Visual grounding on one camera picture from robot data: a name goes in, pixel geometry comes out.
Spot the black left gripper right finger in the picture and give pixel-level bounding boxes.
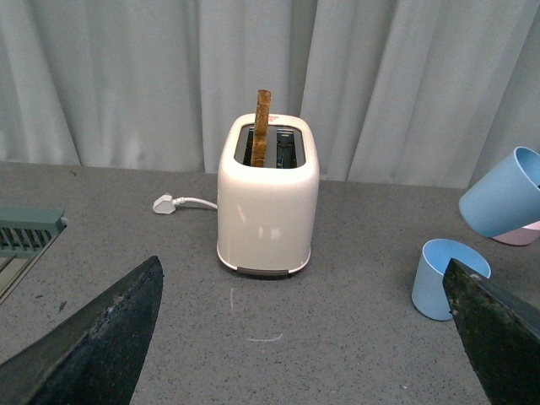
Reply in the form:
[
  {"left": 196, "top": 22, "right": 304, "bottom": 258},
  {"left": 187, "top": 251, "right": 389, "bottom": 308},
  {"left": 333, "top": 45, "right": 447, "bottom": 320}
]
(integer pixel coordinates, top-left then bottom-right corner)
[{"left": 443, "top": 259, "right": 539, "bottom": 404}]

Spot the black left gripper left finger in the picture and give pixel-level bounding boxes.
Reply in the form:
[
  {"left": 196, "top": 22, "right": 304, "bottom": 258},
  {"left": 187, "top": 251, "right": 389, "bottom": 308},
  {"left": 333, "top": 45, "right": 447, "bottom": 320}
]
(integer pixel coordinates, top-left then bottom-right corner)
[{"left": 1, "top": 256, "right": 164, "bottom": 404}]

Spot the blue plastic cup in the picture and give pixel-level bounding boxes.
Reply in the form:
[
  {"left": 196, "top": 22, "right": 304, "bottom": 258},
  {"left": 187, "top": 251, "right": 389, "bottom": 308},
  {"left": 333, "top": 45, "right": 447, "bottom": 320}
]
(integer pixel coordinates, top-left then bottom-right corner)
[
  {"left": 412, "top": 239, "right": 491, "bottom": 321},
  {"left": 458, "top": 147, "right": 539, "bottom": 238}
]

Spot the pink plastic bowl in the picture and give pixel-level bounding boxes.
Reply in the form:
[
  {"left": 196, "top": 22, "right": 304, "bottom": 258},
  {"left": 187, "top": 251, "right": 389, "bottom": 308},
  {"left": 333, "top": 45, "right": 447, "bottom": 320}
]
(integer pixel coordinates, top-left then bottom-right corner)
[{"left": 493, "top": 222, "right": 539, "bottom": 246}]

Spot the green dish rack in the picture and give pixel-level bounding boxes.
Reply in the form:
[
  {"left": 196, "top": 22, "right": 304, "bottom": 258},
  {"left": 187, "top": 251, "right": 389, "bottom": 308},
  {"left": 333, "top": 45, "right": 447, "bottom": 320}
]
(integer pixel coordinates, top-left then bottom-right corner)
[{"left": 1, "top": 206, "right": 68, "bottom": 304}]

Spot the white power plug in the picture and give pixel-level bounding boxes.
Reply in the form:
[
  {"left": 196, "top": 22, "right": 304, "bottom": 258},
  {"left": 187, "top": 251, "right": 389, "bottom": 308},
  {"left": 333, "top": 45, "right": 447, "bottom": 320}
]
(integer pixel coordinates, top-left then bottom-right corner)
[{"left": 152, "top": 194, "right": 185, "bottom": 215}]

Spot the cream white toaster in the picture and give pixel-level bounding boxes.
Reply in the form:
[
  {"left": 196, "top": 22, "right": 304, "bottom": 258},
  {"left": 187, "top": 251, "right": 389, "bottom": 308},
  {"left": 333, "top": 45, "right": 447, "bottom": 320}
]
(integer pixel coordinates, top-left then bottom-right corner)
[{"left": 217, "top": 113, "right": 320, "bottom": 276}]

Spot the grey curtain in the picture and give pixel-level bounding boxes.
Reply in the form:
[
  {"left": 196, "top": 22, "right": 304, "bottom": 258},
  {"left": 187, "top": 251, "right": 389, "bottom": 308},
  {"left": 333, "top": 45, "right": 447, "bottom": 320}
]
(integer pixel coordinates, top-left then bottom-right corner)
[{"left": 1, "top": 1, "right": 539, "bottom": 188}]

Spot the brown toast slice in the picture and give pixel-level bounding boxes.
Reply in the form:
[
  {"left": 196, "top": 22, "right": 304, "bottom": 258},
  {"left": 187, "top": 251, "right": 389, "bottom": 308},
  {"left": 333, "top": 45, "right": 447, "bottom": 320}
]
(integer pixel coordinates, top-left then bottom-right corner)
[{"left": 251, "top": 89, "right": 272, "bottom": 167}]

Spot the white toaster power cable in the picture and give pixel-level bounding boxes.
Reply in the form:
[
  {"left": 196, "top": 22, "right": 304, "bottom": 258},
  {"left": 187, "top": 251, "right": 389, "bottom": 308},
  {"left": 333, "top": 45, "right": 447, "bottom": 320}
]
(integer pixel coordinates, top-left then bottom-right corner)
[{"left": 181, "top": 197, "right": 219, "bottom": 211}]

